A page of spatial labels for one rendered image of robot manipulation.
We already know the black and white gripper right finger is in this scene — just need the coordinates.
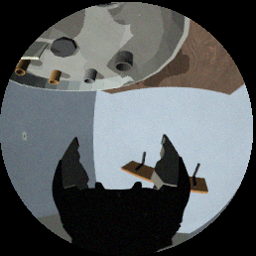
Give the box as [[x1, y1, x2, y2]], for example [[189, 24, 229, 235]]
[[151, 134, 191, 224]]

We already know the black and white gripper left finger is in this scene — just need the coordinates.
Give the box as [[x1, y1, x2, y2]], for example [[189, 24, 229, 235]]
[[52, 137, 89, 224]]

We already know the bronze bushing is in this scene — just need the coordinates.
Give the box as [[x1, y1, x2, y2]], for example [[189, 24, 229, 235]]
[[15, 60, 31, 75], [49, 69, 62, 84]]

